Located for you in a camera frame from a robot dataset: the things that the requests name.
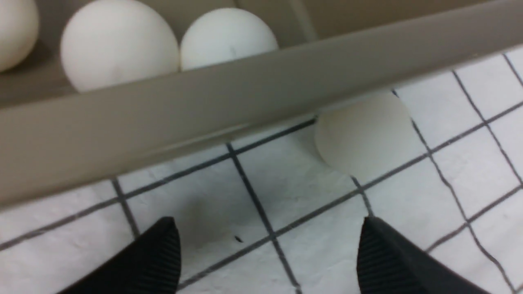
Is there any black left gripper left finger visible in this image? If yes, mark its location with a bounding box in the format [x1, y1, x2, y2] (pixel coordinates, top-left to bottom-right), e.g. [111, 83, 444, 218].
[61, 216, 182, 294]

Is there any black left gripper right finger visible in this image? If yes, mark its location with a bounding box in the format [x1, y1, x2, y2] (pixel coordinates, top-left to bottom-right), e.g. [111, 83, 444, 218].
[356, 216, 485, 294]

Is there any white ball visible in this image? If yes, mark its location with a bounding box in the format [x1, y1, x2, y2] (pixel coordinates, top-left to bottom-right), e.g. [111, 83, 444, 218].
[315, 92, 420, 183]
[180, 7, 279, 71]
[60, 0, 180, 92]
[0, 0, 40, 72]

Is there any white grid-pattern tablecloth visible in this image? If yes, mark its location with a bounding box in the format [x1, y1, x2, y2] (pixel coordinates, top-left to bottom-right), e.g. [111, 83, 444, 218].
[0, 48, 522, 294]

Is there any olive green plastic bin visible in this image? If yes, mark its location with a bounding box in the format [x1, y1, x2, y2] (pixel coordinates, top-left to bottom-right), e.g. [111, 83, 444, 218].
[0, 0, 523, 208]

